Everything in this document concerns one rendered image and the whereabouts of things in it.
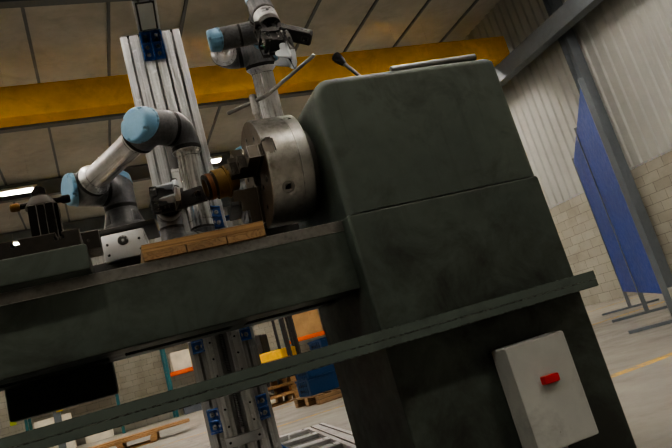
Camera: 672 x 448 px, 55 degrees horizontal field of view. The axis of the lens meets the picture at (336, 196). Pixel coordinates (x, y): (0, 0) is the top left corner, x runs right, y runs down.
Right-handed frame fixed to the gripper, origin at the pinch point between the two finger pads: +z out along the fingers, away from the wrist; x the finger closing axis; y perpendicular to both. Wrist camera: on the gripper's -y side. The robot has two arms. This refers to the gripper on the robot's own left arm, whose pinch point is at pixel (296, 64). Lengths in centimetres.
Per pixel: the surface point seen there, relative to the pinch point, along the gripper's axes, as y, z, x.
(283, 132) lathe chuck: 11.1, 22.8, -3.2
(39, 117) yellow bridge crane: 129, -803, -759
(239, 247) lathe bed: 31, 51, -12
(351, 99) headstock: -7.9, 22.3, 5.0
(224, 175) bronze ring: 27.6, 24.5, -14.8
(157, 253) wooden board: 50, 49, -10
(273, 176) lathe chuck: 17.1, 33.9, -7.4
